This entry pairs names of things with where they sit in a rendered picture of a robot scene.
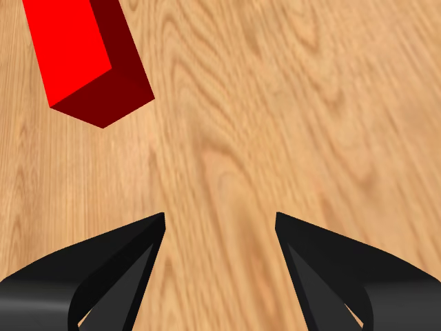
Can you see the thin red peg bar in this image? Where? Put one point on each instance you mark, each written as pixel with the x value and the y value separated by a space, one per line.
pixel 69 45

